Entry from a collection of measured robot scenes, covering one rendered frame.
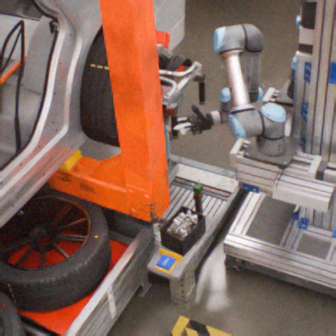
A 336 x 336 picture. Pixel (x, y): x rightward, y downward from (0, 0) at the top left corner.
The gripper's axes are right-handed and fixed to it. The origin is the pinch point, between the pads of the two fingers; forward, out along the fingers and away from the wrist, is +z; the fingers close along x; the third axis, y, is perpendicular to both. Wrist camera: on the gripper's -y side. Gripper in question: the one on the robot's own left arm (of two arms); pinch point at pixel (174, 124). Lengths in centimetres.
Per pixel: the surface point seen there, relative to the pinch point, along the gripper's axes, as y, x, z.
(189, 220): 28, -42, 8
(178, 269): 38, -62, 20
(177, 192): 79, 32, -7
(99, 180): 14.8, -11.7, 45.3
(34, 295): 42, -50, 89
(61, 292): 43, -52, 76
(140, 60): -64, -35, 22
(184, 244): 30, -54, 15
